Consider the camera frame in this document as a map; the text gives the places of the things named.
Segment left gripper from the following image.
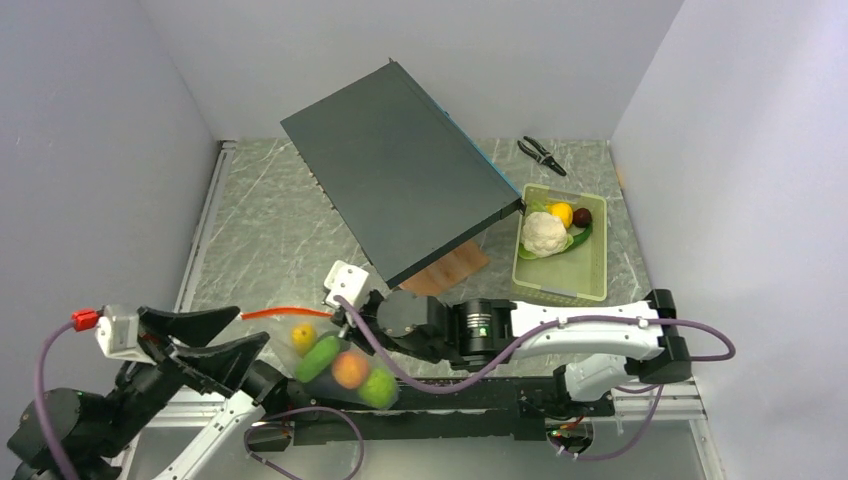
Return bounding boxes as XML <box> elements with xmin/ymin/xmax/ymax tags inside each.
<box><xmin>90</xmin><ymin>303</ymin><xmax>269</xmax><ymax>454</ymax></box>

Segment aluminium frame profile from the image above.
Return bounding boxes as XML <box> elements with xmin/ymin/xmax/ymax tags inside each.
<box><xmin>111</xmin><ymin>140</ymin><xmax>238</xmax><ymax>479</ymax></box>

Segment dark grey network switch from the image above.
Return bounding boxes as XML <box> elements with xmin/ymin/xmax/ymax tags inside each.
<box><xmin>280</xmin><ymin>60</ymin><xmax>524</xmax><ymax>288</ymax></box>

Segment light green plastic basket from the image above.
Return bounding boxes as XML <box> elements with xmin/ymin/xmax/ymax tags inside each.
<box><xmin>511</xmin><ymin>183</ymin><xmax>608</xmax><ymax>306</ymax></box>

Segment clear zip top bag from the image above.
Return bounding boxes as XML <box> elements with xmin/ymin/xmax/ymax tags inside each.
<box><xmin>240</xmin><ymin>306</ymin><xmax>400</xmax><ymax>410</ymax></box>

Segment red apple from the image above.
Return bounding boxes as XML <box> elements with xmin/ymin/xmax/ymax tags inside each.
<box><xmin>572</xmin><ymin>208</ymin><xmax>593</xmax><ymax>229</ymax></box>

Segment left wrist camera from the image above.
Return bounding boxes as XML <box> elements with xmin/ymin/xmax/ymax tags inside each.
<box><xmin>70</xmin><ymin>304</ymin><xmax>155</xmax><ymax>365</ymax></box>

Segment orange fruit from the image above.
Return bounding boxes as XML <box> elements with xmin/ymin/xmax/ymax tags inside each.
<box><xmin>331</xmin><ymin>351</ymin><xmax>370</xmax><ymax>390</ymax></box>

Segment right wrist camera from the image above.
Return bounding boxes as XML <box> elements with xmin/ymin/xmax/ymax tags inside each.
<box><xmin>323</xmin><ymin>260</ymin><xmax>372</xmax><ymax>309</ymax></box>

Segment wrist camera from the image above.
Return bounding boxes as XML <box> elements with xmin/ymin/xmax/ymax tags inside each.
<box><xmin>70</xmin><ymin>304</ymin><xmax>155</xmax><ymax>365</ymax></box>
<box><xmin>323</xmin><ymin>260</ymin><xmax>372</xmax><ymax>309</ymax></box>

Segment yellow corn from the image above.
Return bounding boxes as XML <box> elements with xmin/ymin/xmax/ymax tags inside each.
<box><xmin>290</xmin><ymin>323</ymin><xmax>317</xmax><ymax>357</ymax></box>

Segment yellow pepper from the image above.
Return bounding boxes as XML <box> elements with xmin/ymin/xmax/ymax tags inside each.
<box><xmin>546</xmin><ymin>202</ymin><xmax>574</xmax><ymax>228</ymax></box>

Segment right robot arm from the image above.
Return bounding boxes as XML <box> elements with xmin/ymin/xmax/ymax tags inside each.
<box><xmin>332</xmin><ymin>295</ymin><xmax>694</xmax><ymax>415</ymax></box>

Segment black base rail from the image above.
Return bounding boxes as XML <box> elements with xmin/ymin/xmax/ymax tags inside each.
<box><xmin>247</xmin><ymin>375</ymin><xmax>615</xmax><ymax>452</ymax></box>

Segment white cauliflower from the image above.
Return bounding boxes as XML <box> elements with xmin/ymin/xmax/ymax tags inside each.
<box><xmin>518</xmin><ymin>212</ymin><xmax>573</xmax><ymax>260</ymax></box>

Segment wooden base board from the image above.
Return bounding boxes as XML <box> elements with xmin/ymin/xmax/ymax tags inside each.
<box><xmin>399</xmin><ymin>240</ymin><xmax>490</xmax><ymax>296</ymax></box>

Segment black pliers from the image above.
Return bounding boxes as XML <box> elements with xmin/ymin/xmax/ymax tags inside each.
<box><xmin>516</xmin><ymin>136</ymin><xmax>567</xmax><ymax>177</ymax></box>

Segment green lime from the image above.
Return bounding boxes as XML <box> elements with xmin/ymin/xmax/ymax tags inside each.
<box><xmin>357</xmin><ymin>368</ymin><xmax>398</xmax><ymax>409</ymax></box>

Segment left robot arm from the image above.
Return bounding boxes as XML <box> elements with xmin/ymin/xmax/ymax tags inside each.
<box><xmin>7</xmin><ymin>305</ymin><xmax>289</xmax><ymax>479</ymax></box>

